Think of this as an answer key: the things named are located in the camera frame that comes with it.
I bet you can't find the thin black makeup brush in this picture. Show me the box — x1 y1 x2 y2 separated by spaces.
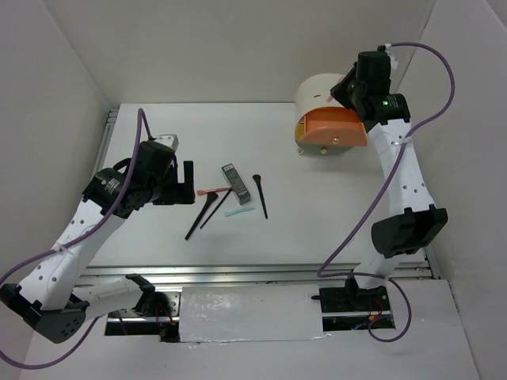
200 188 232 230

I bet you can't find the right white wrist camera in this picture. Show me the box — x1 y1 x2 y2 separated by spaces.
377 44 398 70

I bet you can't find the mint green makeup spatula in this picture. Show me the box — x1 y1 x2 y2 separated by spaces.
224 207 256 218

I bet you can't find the grey makeup box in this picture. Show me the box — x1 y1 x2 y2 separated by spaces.
221 163 251 205

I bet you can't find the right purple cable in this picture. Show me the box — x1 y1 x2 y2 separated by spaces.
317 41 456 342

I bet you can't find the salmon makeup spatula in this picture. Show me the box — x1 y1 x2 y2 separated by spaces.
196 187 231 196

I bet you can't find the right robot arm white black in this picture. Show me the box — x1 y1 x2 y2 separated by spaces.
330 51 448 310

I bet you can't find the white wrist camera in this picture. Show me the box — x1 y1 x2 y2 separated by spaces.
154 134 179 152
377 44 398 70

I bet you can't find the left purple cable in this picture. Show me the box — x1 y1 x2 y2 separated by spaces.
0 108 156 371

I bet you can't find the round cream drawer organizer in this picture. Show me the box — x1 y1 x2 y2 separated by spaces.
295 74 368 156

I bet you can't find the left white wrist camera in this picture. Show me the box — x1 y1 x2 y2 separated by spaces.
154 134 179 152

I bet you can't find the purple cable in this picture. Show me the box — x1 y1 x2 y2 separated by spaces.
317 41 456 342
0 108 156 371

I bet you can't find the black round makeup brush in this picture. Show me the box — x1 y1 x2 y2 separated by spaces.
252 174 269 219

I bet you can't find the black fan makeup brush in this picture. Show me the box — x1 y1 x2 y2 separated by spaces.
185 192 218 241

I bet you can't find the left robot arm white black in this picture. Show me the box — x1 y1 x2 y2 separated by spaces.
1 135 195 344

